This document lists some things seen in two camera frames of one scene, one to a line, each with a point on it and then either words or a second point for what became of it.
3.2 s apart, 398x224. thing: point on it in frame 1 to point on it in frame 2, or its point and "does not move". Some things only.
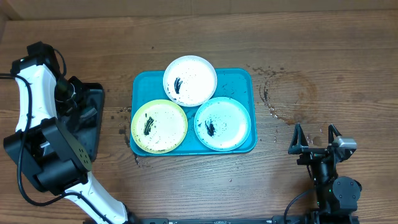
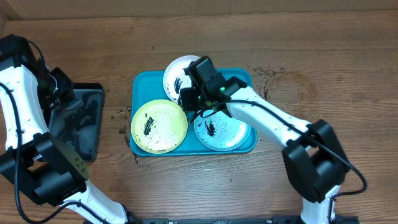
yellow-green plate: (159, 126) does not move
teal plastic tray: (238, 84) does not move
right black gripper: (316, 154) to (189, 98)
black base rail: (272, 219) does not move
